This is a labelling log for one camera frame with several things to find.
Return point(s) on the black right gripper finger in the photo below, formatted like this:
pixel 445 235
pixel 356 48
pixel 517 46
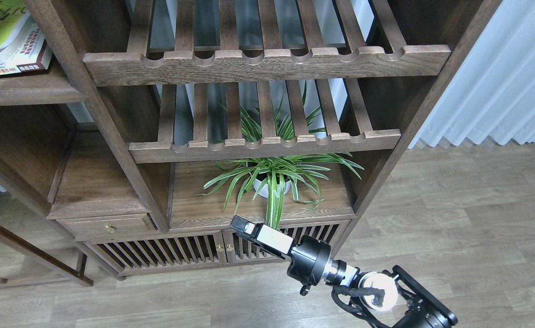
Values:
pixel 268 239

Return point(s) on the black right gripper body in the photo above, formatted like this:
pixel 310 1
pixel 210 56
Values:
pixel 311 262

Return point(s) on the yellow green cover book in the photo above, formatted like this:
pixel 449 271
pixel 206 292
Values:
pixel 15 26

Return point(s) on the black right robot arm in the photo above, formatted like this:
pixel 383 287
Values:
pixel 357 292

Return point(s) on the white plant pot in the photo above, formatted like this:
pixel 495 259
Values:
pixel 261 187

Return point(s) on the green spider plant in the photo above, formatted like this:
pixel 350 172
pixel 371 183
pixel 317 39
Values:
pixel 301 170

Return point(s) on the dark wooden bookshelf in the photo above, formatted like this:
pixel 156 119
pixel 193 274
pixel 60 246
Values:
pixel 142 96

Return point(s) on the brass drawer knob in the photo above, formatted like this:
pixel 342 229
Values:
pixel 109 229

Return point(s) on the white pleated curtain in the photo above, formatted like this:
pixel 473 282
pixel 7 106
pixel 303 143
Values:
pixel 492 96

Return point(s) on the dark wooden side frame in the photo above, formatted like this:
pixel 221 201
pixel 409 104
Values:
pixel 31 252

